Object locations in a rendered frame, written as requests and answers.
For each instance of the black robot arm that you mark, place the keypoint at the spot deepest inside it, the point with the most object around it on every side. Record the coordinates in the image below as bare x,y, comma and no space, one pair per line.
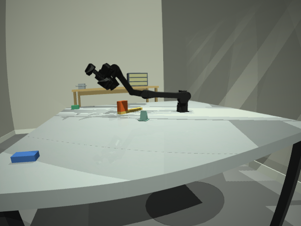
114,71

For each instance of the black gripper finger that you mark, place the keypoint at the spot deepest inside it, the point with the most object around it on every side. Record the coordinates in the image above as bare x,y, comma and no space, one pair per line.
104,82
90,69

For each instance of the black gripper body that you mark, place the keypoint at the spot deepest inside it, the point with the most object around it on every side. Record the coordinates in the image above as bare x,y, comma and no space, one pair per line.
100,76

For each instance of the blue rectangular block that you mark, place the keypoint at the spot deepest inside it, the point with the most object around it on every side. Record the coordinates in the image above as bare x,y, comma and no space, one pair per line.
25,156

